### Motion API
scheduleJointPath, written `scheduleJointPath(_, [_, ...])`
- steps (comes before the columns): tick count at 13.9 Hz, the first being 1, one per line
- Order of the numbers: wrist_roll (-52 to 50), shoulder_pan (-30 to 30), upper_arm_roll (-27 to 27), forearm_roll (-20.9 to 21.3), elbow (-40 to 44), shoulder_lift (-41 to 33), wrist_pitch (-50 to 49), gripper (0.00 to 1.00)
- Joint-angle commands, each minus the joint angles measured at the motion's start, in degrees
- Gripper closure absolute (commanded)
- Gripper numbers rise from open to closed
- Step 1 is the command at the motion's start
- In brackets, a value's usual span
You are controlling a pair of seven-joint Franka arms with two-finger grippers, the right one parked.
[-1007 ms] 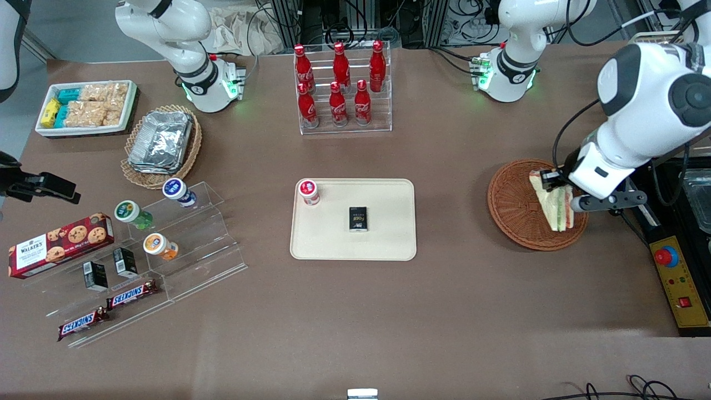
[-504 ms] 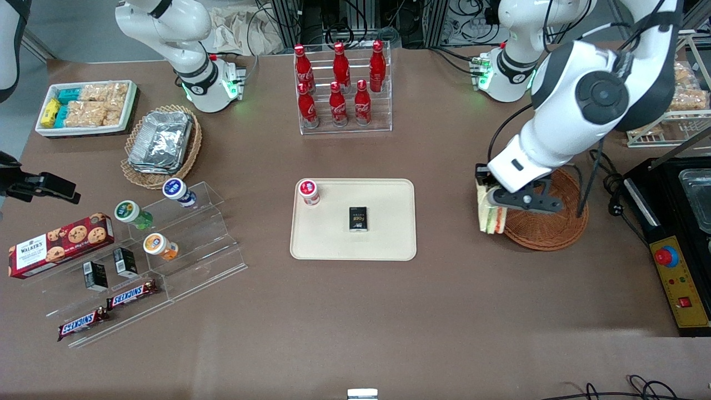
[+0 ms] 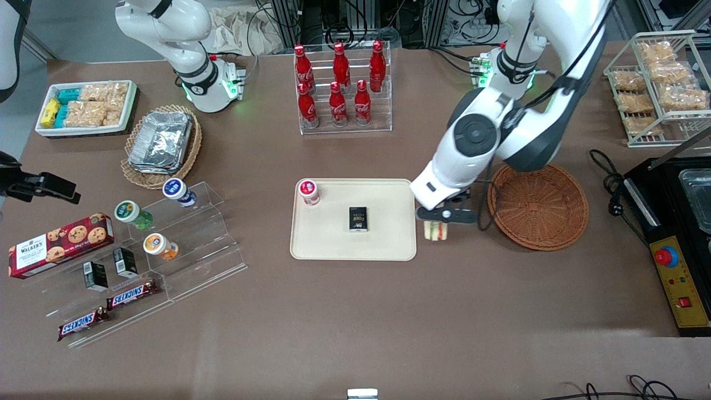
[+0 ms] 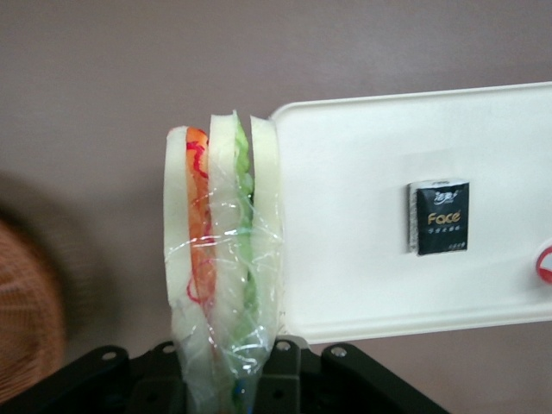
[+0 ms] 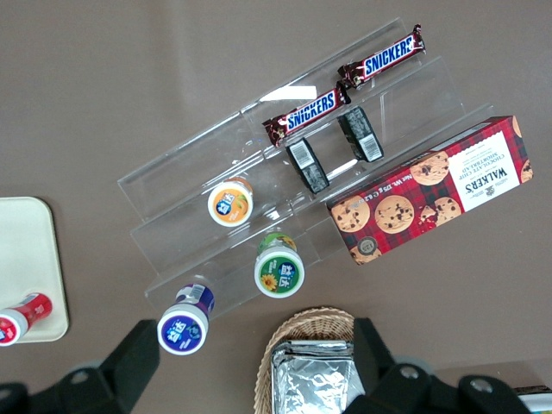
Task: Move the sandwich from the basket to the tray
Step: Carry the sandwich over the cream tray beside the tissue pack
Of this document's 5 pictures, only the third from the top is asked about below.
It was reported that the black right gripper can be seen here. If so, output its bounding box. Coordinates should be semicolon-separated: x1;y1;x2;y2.
0;151;81;203

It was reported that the brown round wicker basket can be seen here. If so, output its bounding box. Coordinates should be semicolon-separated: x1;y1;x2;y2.
488;164;589;252

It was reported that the beige plastic tray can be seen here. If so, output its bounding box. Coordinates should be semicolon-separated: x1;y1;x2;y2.
290;178;417;262

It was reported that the light wicker basket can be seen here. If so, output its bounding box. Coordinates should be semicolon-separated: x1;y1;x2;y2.
121;104;202;191

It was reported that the red Walker's cookie box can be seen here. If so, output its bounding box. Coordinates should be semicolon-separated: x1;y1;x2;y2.
8;213;114;279

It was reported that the green label gum jar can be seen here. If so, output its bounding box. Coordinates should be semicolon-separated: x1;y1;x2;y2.
114;201;153;231

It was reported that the white snack bin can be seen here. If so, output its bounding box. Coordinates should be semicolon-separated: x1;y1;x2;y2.
35;81;138;138

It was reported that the orange label gum jar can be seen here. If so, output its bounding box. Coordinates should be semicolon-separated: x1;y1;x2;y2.
143;233;179;262

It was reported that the blue label gum jar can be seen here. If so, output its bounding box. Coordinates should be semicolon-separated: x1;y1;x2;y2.
162;178;197;208

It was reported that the clear acrylic bottle rack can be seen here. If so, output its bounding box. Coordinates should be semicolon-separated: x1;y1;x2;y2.
293;42;393;136

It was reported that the Snickers chocolate bar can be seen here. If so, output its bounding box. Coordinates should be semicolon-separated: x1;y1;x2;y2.
106;279;160;310
57;307;110;342

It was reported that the red cola bottle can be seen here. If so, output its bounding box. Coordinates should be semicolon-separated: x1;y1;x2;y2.
369;40;386;92
354;79;372;126
298;82;318;128
294;44;313;92
329;82;348;127
333;42;351;87

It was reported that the red label gum jar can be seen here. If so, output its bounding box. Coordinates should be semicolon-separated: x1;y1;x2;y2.
298;179;321;207

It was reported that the clear acrylic stepped display stand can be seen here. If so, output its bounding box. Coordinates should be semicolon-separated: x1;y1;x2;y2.
42;181;248;349

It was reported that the metal equipment rack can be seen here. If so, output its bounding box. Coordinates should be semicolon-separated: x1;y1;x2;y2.
269;0;500;49

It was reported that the black tabletop appliance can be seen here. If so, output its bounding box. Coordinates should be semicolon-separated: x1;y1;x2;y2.
622;157;711;262

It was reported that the clear bag fried snack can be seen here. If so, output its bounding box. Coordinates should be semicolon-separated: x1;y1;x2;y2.
611;71;648;92
658;86;709;111
617;93;656;113
638;42;677;63
647;61;692;84
623;116;664;137

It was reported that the yellow control box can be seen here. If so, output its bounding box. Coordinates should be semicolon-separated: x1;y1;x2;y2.
650;236;711;337

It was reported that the clear plastic container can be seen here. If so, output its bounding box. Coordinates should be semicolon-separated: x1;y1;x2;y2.
678;168;711;234

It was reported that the beige crumpled cloth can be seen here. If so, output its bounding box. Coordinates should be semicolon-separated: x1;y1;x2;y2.
210;4;284;56

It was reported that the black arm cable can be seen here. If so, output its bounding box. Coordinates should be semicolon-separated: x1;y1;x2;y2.
477;0;617;231

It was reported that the black appliance power cable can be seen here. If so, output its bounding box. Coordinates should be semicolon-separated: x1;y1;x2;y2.
590;149;650;245

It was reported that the black floor cable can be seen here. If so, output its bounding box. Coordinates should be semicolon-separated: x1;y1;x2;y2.
542;375;711;400

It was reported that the white wire rack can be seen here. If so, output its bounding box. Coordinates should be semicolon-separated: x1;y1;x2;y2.
604;31;711;148

